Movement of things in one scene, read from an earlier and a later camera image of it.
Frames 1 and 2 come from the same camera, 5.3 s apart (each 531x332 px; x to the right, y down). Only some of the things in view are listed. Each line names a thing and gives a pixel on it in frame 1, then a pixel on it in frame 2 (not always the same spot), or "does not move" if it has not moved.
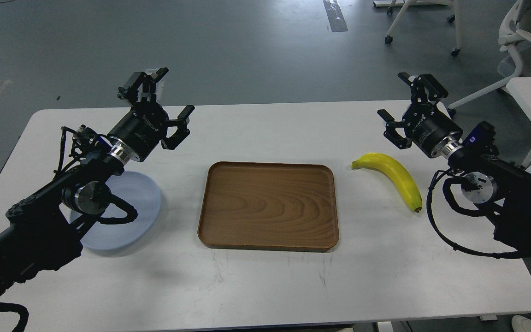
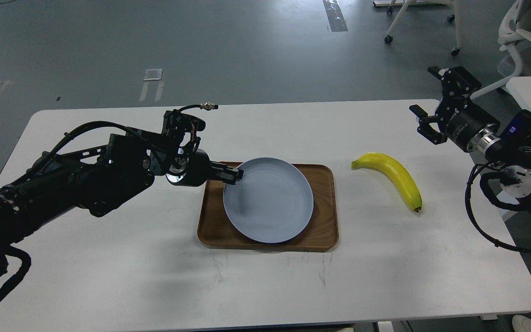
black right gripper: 427,126 to 471,128
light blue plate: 141,192 to 273,203
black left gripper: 144,126 to 194,170
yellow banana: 384,163 does not move
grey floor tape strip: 336,18 does not move
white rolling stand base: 406,4 does not move
